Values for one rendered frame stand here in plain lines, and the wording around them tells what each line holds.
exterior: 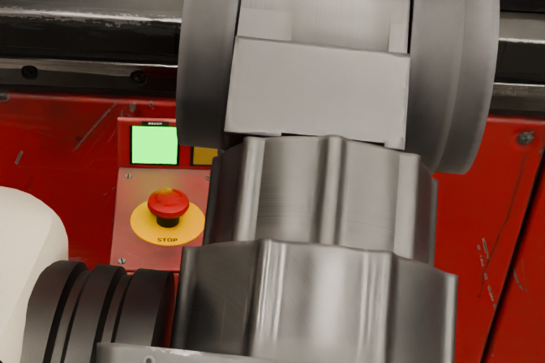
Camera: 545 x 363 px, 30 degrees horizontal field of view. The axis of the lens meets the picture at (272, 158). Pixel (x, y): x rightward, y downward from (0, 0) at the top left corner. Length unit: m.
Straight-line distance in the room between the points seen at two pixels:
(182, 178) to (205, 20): 0.72
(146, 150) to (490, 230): 0.50
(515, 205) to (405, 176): 1.02
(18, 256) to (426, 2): 0.15
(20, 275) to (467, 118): 0.15
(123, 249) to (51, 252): 0.65
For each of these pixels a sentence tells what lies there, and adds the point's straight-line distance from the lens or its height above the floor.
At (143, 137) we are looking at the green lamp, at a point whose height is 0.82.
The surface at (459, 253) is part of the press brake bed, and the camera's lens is 1.35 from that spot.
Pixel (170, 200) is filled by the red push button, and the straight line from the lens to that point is 0.97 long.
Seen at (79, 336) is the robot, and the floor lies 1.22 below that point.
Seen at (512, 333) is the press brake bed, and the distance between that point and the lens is 1.48.
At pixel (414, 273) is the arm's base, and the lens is 0.29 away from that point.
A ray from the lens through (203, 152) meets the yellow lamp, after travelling 1.04.
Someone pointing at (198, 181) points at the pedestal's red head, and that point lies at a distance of 1.04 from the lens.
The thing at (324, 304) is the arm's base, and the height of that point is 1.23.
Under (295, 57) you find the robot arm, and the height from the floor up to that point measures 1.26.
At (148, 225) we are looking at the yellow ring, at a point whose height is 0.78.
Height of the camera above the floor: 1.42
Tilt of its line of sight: 36 degrees down
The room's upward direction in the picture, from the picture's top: 6 degrees clockwise
